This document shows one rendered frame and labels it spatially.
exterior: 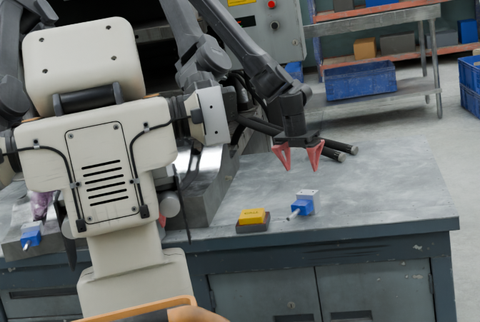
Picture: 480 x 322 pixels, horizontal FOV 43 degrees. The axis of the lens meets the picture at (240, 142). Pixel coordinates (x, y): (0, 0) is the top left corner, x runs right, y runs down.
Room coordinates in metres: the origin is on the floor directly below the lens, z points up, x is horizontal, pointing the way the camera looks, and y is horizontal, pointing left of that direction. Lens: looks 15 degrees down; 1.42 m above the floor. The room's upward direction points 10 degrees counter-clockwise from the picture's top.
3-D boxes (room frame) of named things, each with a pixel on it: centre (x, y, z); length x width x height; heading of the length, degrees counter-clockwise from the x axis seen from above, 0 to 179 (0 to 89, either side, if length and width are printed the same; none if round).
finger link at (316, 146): (1.48, -0.16, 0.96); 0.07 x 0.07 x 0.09; 55
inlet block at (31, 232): (1.51, 0.59, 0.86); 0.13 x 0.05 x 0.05; 5
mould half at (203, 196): (1.79, 0.19, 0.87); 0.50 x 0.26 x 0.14; 168
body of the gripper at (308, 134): (1.50, -0.14, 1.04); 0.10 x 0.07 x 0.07; 55
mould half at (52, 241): (1.79, 0.56, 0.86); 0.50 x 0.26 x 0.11; 5
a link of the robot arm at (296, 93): (1.50, -0.15, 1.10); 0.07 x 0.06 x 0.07; 155
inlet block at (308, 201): (1.47, -0.12, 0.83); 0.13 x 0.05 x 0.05; 144
